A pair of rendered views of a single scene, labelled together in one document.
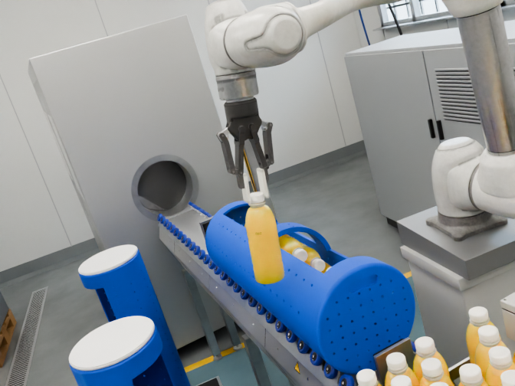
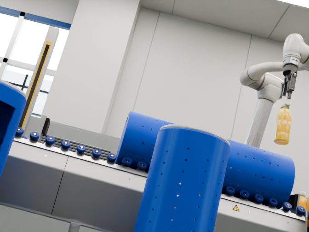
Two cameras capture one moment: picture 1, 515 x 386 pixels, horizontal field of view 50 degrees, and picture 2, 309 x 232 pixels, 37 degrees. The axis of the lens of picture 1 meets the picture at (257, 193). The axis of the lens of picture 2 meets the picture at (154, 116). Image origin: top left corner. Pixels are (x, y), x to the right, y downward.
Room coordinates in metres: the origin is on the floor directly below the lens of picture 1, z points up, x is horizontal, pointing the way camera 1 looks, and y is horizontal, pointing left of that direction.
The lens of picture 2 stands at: (1.36, 2.32, 0.54)
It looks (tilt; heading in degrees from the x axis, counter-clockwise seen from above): 17 degrees up; 283
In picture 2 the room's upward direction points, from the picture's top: 14 degrees clockwise
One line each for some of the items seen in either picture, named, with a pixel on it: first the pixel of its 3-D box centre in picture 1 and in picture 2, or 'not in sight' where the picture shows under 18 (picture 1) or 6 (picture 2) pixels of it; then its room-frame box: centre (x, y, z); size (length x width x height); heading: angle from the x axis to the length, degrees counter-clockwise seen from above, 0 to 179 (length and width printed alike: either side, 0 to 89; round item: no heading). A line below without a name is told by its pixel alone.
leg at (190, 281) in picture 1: (202, 315); not in sight; (3.00, 0.53, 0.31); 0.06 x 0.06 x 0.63; 19
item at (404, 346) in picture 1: (395, 368); (291, 205); (1.10, -0.19, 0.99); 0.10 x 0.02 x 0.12; 109
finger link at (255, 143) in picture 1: (256, 146); (286, 88); (1.24, -0.03, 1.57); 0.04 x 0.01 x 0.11; 20
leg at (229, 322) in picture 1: (223, 305); not in sight; (3.05, 0.40, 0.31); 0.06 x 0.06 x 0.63; 19
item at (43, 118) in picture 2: (214, 233); (41, 132); (2.36, 0.24, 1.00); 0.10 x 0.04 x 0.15; 109
